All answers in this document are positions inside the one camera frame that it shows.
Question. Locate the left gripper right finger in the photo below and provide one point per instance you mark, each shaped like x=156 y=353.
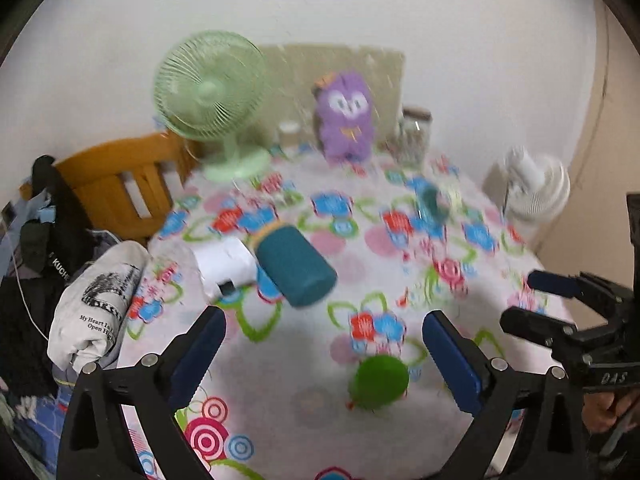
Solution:
x=551 y=443

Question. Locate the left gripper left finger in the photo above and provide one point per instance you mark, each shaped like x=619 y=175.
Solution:
x=96 y=443

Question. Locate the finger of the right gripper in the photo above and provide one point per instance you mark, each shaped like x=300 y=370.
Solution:
x=553 y=284
x=551 y=333

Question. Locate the green plastic cup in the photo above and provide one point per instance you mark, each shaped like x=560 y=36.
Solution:
x=379 y=381

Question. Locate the white paper wrapped cup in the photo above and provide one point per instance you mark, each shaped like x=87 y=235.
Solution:
x=226 y=263

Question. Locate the right hand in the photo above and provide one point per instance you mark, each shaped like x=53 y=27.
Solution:
x=602 y=410

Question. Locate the white small fan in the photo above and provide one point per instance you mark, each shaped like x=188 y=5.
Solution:
x=533 y=189

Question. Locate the floral tablecloth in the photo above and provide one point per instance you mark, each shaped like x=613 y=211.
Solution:
x=275 y=404

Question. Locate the clear glass mason jar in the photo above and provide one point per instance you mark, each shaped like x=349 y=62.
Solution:
x=413 y=136

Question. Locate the black jacket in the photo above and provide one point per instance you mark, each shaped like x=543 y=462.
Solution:
x=48 y=241

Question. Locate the teal sleeved bottle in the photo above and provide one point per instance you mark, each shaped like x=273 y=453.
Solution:
x=299 y=271

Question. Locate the wooden chair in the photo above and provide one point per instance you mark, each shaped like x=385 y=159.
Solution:
x=121 y=184

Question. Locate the purple plush toy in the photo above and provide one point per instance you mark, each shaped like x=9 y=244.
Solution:
x=344 y=116

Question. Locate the cotton swab container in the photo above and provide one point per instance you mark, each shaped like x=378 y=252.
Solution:
x=289 y=133

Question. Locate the beige patterned backboard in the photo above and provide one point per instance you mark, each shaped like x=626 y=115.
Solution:
x=309 y=83

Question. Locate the green desk fan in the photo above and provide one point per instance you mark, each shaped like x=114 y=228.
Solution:
x=208 y=89

